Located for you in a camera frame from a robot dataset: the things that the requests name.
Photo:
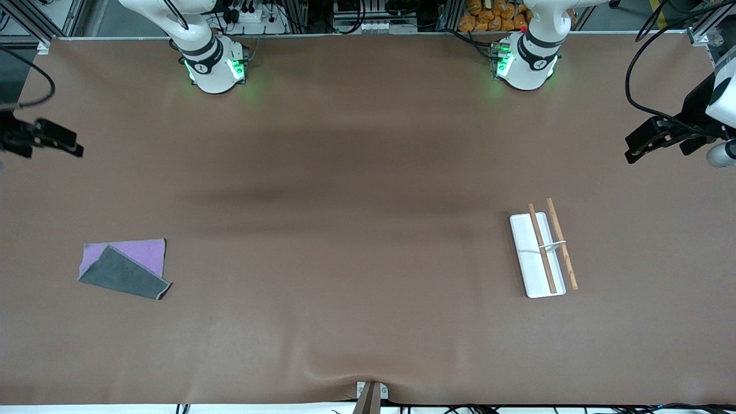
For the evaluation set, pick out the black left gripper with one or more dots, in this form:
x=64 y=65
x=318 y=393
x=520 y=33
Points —
x=694 y=108

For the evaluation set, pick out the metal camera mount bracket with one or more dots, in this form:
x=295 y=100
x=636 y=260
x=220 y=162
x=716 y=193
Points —
x=371 y=397

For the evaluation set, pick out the white power strip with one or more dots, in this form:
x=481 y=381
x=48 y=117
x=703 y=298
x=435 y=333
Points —
x=253 y=17

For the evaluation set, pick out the aluminium frame profile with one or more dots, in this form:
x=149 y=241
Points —
x=698 y=37
x=23 y=40

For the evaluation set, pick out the white rack with wooden rods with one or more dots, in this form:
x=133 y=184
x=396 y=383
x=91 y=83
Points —
x=537 y=270

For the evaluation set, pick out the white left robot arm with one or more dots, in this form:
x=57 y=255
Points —
x=526 y=63

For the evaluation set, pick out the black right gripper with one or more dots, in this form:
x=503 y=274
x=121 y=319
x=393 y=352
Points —
x=12 y=137

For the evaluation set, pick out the orange packaged goods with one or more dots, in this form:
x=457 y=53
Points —
x=489 y=20

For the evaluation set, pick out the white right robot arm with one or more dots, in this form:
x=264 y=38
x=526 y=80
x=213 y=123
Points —
x=213 y=69

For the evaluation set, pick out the purple and grey towel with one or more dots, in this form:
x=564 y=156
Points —
x=123 y=276

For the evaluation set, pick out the grey electrical control box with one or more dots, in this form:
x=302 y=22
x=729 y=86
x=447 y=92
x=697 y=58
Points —
x=374 y=26

